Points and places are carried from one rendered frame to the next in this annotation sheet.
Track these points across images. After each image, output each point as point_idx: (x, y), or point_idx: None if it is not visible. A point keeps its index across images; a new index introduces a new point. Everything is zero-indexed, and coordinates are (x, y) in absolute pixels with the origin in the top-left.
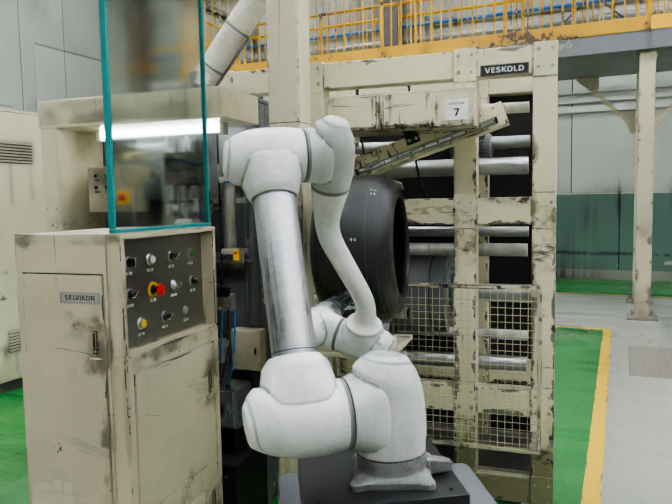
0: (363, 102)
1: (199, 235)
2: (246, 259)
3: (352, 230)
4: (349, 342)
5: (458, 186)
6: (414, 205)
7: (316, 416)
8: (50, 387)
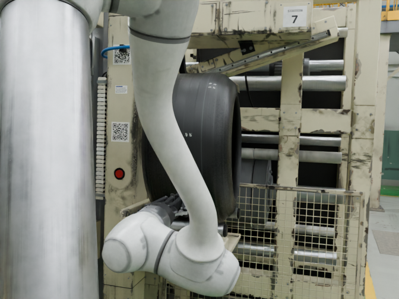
0: (203, 8)
1: None
2: None
3: (188, 124)
4: (179, 268)
5: (285, 97)
6: (243, 113)
7: None
8: None
